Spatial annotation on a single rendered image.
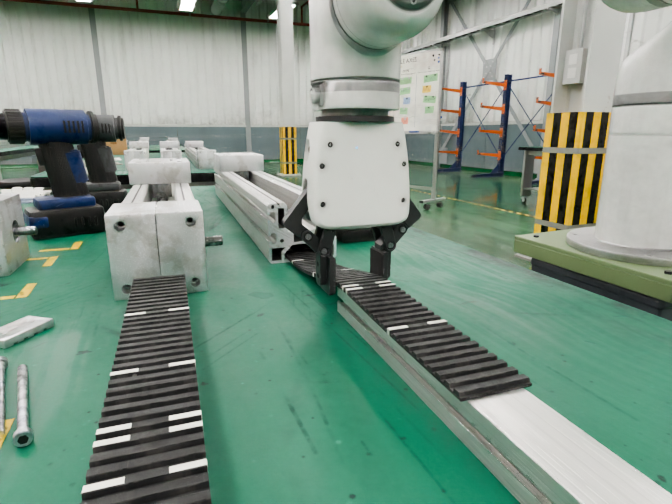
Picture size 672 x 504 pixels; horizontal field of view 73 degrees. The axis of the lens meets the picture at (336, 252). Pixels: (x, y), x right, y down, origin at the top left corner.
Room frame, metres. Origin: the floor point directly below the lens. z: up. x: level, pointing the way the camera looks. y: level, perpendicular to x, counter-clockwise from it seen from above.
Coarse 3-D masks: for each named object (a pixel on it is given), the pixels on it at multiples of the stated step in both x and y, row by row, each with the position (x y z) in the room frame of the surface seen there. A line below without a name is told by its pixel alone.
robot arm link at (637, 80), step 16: (640, 48) 0.59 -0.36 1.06; (656, 48) 0.57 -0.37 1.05; (624, 64) 0.61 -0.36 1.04; (640, 64) 0.58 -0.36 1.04; (656, 64) 0.57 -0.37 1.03; (624, 80) 0.60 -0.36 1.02; (640, 80) 0.58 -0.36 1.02; (656, 80) 0.56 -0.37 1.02; (624, 96) 0.60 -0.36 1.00; (640, 96) 0.58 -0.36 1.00; (656, 96) 0.56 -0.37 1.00
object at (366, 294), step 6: (384, 288) 0.41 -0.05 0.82; (390, 288) 0.41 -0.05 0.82; (396, 288) 0.41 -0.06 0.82; (348, 294) 0.40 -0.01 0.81; (354, 294) 0.39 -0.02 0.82; (360, 294) 0.40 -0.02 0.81; (366, 294) 0.39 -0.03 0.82; (372, 294) 0.39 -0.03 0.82; (378, 294) 0.39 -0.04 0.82; (384, 294) 0.39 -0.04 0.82; (390, 294) 0.40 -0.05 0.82; (396, 294) 0.40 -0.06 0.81; (354, 300) 0.39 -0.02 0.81
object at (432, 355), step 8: (456, 344) 0.29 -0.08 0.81; (464, 344) 0.29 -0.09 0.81; (472, 344) 0.30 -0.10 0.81; (416, 352) 0.28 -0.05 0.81; (424, 352) 0.28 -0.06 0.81; (432, 352) 0.28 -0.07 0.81; (440, 352) 0.29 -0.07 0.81; (448, 352) 0.28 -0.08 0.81; (456, 352) 0.28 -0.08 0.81; (464, 352) 0.28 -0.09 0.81; (472, 352) 0.28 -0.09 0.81; (480, 352) 0.29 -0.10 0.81; (416, 360) 0.28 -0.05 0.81; (424, 360) 0.27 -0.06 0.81; (432, 360) 0.27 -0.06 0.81; (440, 360) 0.27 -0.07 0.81; (448, 360) 0.28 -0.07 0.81
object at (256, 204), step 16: (224, 176) 1.11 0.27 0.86; (256, 176) 1.11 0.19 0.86; (272, 176) 1.03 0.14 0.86; (224, 192) 1.17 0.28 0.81; (240, 192) 0.86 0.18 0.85; (256, 192) 0.74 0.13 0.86; (272, 192) 0.94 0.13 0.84; (288, 192) 0.81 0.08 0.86; (240, 208) 0.93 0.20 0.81; (256, 208) 0.75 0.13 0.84; (272, 208) 0.63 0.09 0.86; (288, 208) 0.76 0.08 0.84; (240, 224) 0.89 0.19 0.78; (256, 224) 0.76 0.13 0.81; (272, 224) 0.62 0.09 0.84; (304, 224) 0.68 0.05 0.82; (256, 240) 0.72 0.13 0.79; (272, 240) 0.64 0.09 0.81; (288, 240) 0.63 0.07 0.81; (272, 256) 0.64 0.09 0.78
